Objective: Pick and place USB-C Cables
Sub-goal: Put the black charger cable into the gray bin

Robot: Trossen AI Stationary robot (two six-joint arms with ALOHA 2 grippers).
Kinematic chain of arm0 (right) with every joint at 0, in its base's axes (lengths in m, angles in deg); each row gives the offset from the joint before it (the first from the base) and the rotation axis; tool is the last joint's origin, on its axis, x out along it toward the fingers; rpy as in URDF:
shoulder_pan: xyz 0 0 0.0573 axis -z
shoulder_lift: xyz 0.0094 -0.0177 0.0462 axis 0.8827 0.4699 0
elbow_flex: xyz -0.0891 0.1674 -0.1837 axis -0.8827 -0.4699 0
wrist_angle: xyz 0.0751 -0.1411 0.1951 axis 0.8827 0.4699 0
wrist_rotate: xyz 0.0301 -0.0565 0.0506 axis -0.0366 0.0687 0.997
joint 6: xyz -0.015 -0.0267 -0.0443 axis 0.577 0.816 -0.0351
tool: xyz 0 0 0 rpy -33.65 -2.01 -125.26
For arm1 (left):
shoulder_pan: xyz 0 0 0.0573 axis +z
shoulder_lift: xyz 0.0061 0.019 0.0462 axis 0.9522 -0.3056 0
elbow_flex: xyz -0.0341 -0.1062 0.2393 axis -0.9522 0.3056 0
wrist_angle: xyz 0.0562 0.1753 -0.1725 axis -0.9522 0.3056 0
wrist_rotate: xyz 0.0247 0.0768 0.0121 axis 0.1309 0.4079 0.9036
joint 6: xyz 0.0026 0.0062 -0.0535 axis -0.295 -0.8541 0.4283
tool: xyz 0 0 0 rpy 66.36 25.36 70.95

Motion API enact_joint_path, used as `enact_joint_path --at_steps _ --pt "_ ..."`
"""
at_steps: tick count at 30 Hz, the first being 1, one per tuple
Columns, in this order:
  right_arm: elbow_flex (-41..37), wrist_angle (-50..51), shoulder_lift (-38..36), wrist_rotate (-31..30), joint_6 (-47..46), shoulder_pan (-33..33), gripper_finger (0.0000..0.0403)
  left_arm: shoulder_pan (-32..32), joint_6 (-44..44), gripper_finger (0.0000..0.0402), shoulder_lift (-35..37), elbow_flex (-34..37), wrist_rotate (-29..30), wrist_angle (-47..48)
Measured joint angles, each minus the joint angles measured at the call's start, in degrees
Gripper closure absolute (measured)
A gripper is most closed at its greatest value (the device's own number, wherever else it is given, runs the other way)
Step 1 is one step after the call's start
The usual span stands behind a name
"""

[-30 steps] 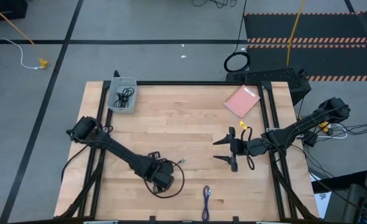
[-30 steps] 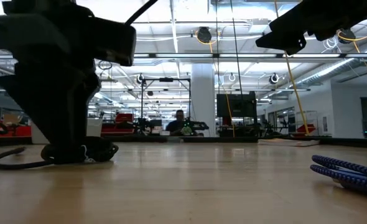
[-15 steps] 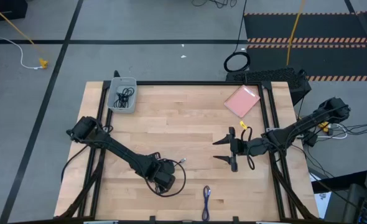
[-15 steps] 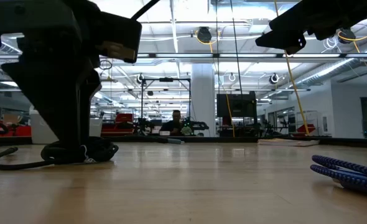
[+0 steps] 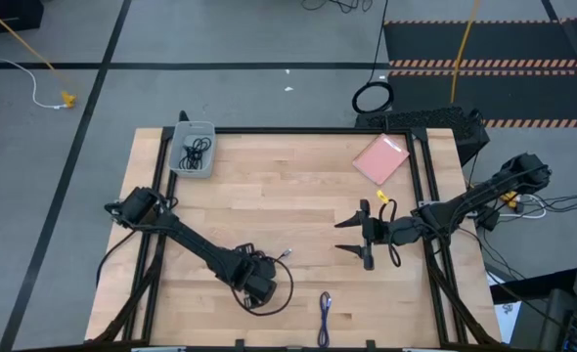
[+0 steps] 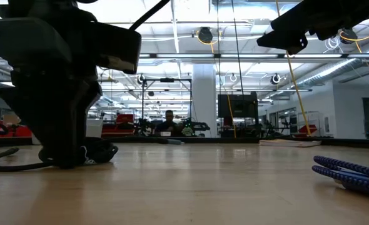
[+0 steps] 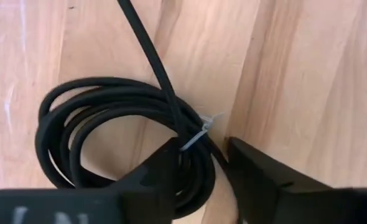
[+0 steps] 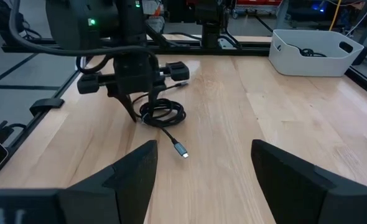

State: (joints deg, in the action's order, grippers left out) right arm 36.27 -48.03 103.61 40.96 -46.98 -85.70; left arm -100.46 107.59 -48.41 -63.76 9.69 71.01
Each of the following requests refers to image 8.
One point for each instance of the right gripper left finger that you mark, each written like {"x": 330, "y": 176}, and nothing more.
{"x": 121, "y": 193}

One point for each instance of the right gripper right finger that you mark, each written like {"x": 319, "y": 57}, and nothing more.
{"x": 295, "y": 189}

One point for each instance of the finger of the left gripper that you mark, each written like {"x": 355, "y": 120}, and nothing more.
{"x": 126, "y": 102}
{"x": 152, "y": 104}

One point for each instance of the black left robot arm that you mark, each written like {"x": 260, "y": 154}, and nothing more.
{"x": 77, "y": 25}

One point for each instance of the white plastic bin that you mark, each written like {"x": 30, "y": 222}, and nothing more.
{"x": 314, "y": 67}

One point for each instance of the black aluminium table frame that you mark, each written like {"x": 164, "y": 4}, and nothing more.
{"x": 177, "y": 51}

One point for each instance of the black frame bracket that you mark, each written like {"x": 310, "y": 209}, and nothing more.
{"x": 46, "y": 105}

